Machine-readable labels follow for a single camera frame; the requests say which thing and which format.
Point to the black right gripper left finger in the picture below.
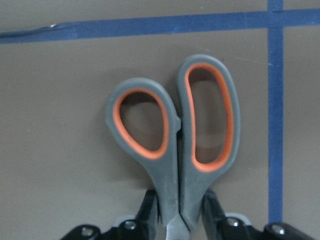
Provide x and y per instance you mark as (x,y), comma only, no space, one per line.
(143,226)

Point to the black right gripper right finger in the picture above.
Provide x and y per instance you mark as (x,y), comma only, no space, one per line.
(219,225)

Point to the grey orange scissors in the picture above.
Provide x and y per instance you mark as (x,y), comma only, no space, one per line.
(180,180)

